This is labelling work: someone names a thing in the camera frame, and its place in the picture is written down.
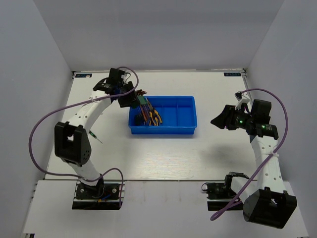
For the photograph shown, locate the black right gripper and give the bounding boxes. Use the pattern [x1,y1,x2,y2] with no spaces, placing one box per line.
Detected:
[211,104,254,130]

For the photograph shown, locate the green hex key set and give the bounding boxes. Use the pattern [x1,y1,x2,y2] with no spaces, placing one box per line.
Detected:
[131,89,151,124]

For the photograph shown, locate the green stubby screwdriver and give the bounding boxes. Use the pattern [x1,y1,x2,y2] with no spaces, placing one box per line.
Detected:
[134,115,142,126]

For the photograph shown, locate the yellow black long-nose pliers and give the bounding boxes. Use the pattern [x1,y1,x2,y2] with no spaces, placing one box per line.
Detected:
[146,99,163,126]

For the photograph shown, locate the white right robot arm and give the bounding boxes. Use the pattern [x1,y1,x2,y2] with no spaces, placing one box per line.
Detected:
[209,100,297,229]

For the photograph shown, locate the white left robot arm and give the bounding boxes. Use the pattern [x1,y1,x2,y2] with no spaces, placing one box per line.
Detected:
[54,66,140,198]

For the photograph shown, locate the blue label sticker left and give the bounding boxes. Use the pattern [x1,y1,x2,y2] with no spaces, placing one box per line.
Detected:
[75,73,92,78]

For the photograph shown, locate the blue label sticker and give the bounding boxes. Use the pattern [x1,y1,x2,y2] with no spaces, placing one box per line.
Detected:
[75,73,92,78]
[223,72,241,77]

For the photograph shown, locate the blue label sticker right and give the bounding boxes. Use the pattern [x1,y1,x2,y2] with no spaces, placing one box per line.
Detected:
[223,72,241,77]

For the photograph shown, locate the thin green precision screwdriver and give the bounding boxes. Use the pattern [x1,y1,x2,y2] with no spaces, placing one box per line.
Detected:
[89,130,102,143]

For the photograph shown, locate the blue plastic divided bin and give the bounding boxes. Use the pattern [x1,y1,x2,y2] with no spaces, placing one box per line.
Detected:
[128,96,197,135]

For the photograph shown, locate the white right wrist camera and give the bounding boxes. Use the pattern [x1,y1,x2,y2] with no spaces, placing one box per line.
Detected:
[235,91,251,110]

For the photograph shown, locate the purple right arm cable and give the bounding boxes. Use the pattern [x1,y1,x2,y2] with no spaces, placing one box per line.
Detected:
[210,88,289,222]

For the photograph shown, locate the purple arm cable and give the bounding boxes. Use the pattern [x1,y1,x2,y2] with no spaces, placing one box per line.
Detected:
[210,88,289,222]
[28,66,139,208]

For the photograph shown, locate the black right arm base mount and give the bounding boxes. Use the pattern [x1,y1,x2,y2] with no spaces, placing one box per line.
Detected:
[201,182,236,211]

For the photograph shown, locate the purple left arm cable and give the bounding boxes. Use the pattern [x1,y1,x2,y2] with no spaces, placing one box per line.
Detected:
[28,66,139,208]

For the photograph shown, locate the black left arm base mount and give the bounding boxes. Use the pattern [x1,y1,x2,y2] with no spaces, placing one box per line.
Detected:
[72,182,125,211]

